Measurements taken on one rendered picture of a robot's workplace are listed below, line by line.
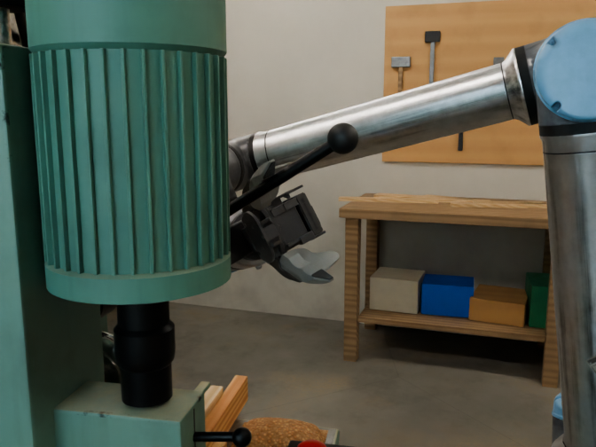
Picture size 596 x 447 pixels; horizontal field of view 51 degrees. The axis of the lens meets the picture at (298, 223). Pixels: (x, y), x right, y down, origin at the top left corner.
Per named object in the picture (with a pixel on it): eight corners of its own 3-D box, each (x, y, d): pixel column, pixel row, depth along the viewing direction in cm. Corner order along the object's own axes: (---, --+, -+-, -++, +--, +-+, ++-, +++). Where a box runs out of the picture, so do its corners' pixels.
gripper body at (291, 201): (303, 181, 80) (269, 197, 90) (247, 209, 76) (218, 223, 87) (329, 233, 80) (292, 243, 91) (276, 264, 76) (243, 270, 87)
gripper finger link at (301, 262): (362, 259, 73) (313, 226, 79) (323, 283, 70) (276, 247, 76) (363, 278, 75) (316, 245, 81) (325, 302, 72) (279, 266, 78)
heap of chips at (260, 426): (318, 463, 81) (318, 443, 80) (227, 452, 83) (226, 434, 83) (328, 430, 89) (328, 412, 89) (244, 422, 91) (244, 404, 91)
